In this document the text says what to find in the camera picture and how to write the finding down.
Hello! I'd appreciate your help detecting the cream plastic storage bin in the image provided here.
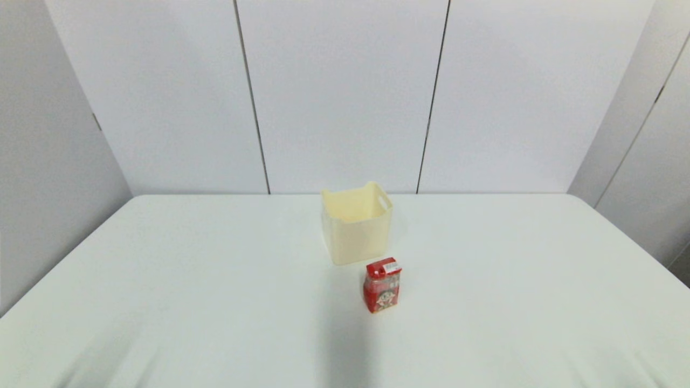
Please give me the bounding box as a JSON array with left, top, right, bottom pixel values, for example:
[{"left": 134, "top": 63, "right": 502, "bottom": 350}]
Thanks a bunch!
[{"left": 321, "top": 182, "right": 393, "bottom": 266}]

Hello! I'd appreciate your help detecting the red milk carton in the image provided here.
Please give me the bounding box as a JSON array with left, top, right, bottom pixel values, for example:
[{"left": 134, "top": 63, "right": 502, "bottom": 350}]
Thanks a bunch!
[{"left": 363, "top": 257, "right": 403, "bottom": 314}]

